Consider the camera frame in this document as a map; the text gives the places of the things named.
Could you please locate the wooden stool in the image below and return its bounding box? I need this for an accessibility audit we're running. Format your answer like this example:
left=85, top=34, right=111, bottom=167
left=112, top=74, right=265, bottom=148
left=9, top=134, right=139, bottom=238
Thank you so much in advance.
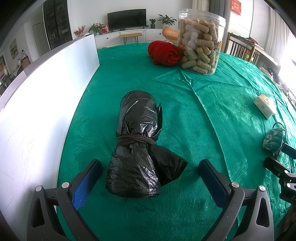
left=119, top=32, right=143, bottom=44

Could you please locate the cream tissue pack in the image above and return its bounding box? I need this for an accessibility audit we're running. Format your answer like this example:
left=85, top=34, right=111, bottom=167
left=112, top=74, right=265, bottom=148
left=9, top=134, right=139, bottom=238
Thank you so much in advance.
left=254, top=93, right=277, bottom=120

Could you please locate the large leafy potted plant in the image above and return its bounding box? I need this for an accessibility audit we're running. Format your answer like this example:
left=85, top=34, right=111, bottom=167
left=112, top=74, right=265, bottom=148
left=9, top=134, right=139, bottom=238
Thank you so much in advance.
left=157, top=14, right=177, bottom=26

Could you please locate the dark bookshelf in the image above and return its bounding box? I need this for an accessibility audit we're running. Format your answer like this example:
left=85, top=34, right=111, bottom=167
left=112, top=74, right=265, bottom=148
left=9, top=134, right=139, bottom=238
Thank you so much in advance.
left=43, top=0, right=73, bottom=50

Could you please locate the white board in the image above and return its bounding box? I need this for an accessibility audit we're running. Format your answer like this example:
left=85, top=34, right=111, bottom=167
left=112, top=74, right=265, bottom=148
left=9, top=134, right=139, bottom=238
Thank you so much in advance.
left=0, top=33, right=100, bottom=232

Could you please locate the clear jar of snack sticks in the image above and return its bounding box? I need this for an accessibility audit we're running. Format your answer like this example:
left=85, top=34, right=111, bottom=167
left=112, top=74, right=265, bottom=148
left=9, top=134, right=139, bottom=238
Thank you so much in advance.
left=177, top=9, right=226, bottom=76

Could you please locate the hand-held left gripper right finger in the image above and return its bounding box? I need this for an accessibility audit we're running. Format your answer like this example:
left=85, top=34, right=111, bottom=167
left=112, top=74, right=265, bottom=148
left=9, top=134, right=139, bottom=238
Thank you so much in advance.
left=198, top=159, right=275, bottom=241

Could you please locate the wooden chair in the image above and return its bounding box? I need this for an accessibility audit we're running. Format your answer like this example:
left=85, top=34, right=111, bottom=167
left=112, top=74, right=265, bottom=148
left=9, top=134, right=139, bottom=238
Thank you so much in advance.
left=228, top=32, right=255, bottom=63

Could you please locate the black plastic bag roll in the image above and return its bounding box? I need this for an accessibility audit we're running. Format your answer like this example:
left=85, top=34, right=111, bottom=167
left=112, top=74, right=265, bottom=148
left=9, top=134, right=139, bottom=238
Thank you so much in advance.
left=105, top=91, right=188, bottom=198

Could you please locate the white door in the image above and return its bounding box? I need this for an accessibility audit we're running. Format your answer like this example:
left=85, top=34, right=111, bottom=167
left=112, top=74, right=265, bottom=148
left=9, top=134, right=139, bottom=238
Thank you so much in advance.
left=32, top=22, right=50, bottom=56

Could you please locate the green tablecloth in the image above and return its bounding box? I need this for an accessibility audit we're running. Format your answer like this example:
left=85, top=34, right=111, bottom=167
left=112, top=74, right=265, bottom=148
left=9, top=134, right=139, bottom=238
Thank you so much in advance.
left=57, top=43, right=296, bottom=241

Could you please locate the grey curtain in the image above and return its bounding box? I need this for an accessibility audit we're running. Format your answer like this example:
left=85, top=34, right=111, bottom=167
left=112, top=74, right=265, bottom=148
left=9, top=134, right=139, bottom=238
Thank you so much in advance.
left=192, top=0, right=228, bottom=19

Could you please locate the teal patterned cloth pouch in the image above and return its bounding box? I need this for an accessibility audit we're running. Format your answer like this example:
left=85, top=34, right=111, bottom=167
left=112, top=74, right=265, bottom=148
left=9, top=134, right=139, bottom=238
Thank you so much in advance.
left=262, top=122, right=287, bottom=156

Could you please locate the red wall poster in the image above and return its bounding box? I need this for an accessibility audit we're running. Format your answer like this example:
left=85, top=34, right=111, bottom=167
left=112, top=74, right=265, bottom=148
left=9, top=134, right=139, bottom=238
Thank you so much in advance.
left=231, top=0, right=242, bottom=15

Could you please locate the white television cabinet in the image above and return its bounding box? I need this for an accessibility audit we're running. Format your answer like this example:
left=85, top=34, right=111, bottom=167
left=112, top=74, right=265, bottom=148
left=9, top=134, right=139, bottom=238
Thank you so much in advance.
left=94, top=28, right=178, bottom=49

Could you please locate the framed wall picture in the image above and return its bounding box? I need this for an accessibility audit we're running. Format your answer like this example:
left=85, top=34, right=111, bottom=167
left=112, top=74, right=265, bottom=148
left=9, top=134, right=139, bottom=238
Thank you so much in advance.
left=9, top=38, right=19, bottom=58

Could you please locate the red yarn ball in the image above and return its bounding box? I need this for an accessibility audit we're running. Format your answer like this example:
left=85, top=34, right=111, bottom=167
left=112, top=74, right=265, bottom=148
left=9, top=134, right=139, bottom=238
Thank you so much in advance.
left=147, top=40, right=183, bottom=66

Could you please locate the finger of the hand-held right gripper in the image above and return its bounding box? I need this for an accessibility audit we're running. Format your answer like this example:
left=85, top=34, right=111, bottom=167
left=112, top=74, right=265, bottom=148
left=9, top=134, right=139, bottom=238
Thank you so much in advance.
left=264, top=156, right=292, bottom=179
left=280, top=142, right=296, bottom=158

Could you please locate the red flower arrangement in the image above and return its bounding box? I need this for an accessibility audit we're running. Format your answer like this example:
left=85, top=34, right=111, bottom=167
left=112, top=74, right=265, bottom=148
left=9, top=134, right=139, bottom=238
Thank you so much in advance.
left=73, top=25, right=86, bottom=38

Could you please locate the black television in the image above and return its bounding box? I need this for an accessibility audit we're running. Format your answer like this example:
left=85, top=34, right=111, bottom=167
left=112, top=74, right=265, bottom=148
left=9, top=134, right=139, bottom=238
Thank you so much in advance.
left=107, top=9, right=147, bottom=31

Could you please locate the bushy potted plant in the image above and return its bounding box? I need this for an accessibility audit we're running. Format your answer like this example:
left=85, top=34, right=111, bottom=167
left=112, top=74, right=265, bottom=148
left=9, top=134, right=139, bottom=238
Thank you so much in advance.
left=88, top=23, right=103, bottom=36

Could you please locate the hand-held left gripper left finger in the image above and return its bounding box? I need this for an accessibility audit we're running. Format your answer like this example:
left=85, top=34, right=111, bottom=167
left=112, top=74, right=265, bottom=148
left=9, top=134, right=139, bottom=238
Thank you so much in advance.
left=26, top=159, right=103, bottom=241

